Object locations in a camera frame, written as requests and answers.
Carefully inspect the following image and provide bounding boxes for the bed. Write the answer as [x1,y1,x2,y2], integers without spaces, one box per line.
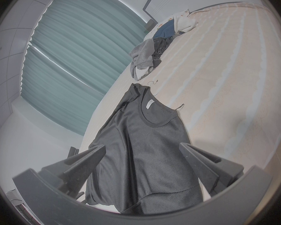
[78,0,281,216]

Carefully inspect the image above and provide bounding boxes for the black chest of drawers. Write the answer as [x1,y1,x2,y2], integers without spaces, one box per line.
[67,146,79,158]

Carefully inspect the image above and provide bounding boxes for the black T-shirt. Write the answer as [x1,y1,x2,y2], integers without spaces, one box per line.
[84,79,204,215]

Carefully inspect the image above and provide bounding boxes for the blue-green curtain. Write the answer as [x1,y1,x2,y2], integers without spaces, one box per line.
[20,45,106,136]
[29,0,151,94]

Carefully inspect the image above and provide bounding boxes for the grey bedside table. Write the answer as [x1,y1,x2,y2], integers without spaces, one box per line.
[144,19,159,32]

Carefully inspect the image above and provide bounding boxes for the pile of clothes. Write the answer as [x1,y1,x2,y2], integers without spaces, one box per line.
[129,8,199,81]

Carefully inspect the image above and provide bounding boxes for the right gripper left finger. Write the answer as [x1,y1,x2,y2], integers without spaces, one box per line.
[40,144,107,198]

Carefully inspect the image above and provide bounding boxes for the white printed pillow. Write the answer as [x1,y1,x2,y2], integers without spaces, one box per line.
[143,10,190,42]

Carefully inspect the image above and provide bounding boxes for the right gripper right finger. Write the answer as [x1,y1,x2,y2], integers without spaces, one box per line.
[179,143,244,195]

